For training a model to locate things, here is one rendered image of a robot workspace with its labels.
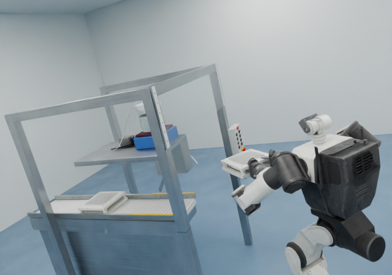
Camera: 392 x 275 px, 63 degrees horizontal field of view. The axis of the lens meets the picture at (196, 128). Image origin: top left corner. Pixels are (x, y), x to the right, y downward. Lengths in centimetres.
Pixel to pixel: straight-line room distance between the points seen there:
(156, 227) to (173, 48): 415
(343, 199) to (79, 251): 198
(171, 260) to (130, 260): 34
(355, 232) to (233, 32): 424
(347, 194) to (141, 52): 518
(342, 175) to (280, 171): 23
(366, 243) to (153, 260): 135
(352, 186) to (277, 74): 398
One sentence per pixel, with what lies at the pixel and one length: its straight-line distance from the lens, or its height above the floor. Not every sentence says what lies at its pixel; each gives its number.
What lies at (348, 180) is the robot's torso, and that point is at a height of 115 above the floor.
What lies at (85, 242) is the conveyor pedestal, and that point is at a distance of 263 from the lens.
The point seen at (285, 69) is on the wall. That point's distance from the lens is 521.
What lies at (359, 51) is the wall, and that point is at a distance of 512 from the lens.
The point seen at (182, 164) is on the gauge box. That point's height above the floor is 109.
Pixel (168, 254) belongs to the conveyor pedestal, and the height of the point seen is 54.
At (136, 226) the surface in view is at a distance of 217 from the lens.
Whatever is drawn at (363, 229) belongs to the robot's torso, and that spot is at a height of 88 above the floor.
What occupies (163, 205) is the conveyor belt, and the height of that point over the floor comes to 81.
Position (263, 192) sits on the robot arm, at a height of 112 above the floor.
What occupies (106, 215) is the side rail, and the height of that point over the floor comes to 84.
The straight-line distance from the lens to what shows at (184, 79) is 200.
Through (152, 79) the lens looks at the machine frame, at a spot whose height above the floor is 160.
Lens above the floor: 174
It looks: 13 degrees down
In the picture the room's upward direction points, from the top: 13 degrees counter-clockwise
